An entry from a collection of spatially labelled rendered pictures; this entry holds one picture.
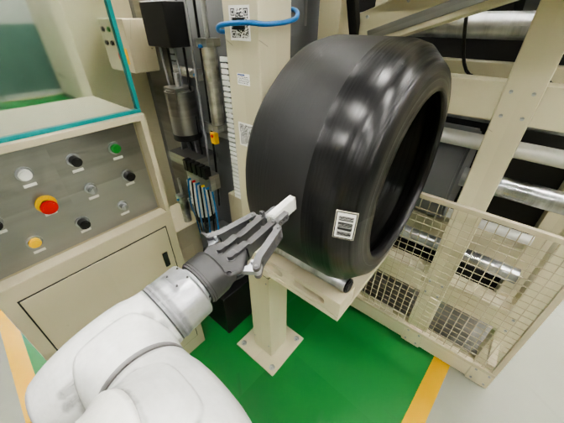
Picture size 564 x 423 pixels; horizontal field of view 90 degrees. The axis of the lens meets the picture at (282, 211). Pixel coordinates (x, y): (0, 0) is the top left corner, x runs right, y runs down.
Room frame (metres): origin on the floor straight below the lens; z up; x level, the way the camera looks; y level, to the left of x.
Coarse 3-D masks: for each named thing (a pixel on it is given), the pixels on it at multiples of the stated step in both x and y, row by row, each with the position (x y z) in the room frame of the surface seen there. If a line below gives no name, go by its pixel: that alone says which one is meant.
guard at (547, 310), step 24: (456, 216) 0.80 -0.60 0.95; (480, 216) 0.75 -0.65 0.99; (408, 240) 0.88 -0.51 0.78; (456, 240) 0.78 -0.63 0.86; (552, 240) 0.63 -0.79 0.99; (408, 264) 0.86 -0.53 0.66; (408, 288) 0.84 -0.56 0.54; (528, 288) 0.63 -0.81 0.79; (384, 312) 0.87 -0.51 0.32; (480, 336) 0.64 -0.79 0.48; (504, 336) 0.61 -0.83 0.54; (528, 336) 0.57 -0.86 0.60; (504, 360) 0.57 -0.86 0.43
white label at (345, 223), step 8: (336, 216) 0.42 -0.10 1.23; (344, 216) 0.41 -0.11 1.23; (352, 216) 0.41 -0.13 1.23; (336, 224) 0.42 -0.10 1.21; (344, 224) 0.41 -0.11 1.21; (352, 224) 0.41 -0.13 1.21; (336, 232) 0.42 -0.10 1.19; (344, 232) 0.41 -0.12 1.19; (352, 232) 0.41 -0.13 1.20; (352, 240) 0.41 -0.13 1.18
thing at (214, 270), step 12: (204, 252) 0.34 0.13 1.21; (216, 252) 0.34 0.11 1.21; (192, 264) 0.29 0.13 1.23; (204, 264) 0.29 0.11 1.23; (216, 264) 0.30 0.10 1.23; (228, 264) 0.31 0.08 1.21; (240, 264) 0.31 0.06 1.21; (204, 276) 0.28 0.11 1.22; (216, 276) 0.28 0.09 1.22; (228, 276) 0.29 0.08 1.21; (240, 276) 0.30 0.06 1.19; (216, 288) 0.27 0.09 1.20; (228, 288) 0.29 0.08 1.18; (216, 300) 0.27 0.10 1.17
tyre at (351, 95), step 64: (320, 64) 0.61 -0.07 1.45; (384, 64) 0.55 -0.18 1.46; (256, 128) 0.58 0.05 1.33; (320, 128) 0.50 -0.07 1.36; (384, 128) 0.47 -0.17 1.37; (256, 192) 0.53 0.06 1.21; (320, 192) 0.44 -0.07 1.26; (384, 192) 0.86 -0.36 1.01; (320, 256) 0.44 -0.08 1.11; (384, 256) 0.61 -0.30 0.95
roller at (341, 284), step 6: (276, 252) 0.68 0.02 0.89; (282, 252) 0.67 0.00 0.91; (288, 258) 0.65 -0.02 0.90; (294, 258) 0.64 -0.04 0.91; (300, 264) 0.62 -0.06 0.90; (306, 264) 0.61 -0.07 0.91; (306, 270) 0.61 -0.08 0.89; (312, 270) 0.59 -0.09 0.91; (318, 276) 0.58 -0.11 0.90; (324, 276) 0.56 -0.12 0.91; (330, 282) 0.55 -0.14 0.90; (336, 282) 0.54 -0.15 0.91; (342, 282) 0.53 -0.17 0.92; (348, 282) 0.53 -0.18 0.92; (342, 288) 0.52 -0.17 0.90; (348, 288) 0.53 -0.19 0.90
